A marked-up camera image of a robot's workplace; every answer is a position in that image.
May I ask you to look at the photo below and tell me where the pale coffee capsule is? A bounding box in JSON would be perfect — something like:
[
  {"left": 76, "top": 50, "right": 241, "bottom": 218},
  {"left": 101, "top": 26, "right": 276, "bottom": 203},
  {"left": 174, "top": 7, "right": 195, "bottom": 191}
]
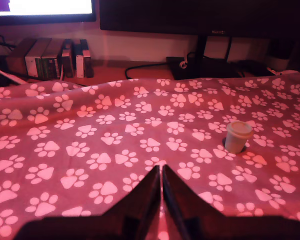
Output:
[{"left": 224, "top": 120, "right": 254, "bottom": 155}]

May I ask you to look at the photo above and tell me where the paw print cloth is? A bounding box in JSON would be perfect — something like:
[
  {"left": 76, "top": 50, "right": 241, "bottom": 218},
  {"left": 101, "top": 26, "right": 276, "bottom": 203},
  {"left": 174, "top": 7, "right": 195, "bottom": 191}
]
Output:
[{"left": 0, "top": 72, "right": 300, "bottom": 240}]

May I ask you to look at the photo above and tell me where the black monitor stand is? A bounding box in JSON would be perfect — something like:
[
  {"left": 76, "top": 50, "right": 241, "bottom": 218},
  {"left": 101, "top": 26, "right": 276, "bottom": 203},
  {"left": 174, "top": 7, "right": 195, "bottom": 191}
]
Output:
[{"left": 166, "top": 34, "right": 242, "bottom": 81}]

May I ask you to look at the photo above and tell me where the dark slim book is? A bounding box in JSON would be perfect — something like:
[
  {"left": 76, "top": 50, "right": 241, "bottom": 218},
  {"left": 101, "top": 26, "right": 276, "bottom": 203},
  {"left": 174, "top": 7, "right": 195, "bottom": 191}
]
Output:
[
  {"left": 83, "top": 48, "right": 95, "bottom": 78},
  {"left": 61, "top": 38, "right": 75, "bottom": 79}
]

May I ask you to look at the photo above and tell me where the white slim book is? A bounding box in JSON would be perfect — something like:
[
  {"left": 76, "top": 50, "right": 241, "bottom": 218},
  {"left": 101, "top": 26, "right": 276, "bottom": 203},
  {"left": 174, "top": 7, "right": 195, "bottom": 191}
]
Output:
[{"left": 75, "top": 39, "right": 89, "bottom": 79}]

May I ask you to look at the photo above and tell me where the green box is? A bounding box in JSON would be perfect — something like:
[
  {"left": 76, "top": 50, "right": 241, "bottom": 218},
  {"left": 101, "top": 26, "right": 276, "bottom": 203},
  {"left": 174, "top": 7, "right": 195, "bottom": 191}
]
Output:
[{"left": 41, "top": 39, "right": 64, "bottom": 80}]

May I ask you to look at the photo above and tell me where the white pot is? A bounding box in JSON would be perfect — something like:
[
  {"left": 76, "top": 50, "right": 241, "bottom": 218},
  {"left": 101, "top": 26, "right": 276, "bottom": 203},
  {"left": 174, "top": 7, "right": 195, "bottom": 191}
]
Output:
[{"left": 267, "top": 53, "right": 291, "bottom": 73}]

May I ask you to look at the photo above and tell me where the white box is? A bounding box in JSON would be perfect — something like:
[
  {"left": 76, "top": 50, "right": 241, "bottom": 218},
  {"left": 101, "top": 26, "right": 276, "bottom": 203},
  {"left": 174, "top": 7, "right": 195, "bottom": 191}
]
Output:
[{"left": 24, "top": 37, "right": 53, "bottom": 79}]

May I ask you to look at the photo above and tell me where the dark computer monitor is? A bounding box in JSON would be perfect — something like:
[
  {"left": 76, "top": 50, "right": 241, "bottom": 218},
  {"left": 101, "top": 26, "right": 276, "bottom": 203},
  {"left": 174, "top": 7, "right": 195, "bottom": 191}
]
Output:
[{"left": 99, "top": 0, "right": 300, "bottom": 40}]

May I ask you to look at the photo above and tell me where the brown box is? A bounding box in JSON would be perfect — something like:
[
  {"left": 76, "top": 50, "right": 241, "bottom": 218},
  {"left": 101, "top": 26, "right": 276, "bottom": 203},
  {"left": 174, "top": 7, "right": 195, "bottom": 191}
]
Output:
[{"left": 6, "top": 37, "right": 38, "bottom": 76}]

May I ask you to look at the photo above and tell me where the lit computer monitor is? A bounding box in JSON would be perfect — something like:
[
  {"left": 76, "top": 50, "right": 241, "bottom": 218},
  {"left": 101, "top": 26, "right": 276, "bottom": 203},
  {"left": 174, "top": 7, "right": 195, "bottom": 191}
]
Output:
[{"left": 0, "top": 0, "right": 98, "bottom": 27}]

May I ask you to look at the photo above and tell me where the black monitor cable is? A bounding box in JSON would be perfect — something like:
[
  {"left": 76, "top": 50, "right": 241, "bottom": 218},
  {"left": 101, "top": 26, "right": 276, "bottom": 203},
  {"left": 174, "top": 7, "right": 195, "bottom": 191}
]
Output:
[{"left": 226, "top": 36, "right": 233, "bottom": 62}]

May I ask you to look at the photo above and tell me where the thin black cable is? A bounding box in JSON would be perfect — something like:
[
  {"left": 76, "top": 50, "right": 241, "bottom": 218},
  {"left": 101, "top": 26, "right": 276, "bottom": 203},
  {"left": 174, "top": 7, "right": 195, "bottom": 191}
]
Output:
[{"left": 0, "top": 26, "right": 17, "bottom": 50}]

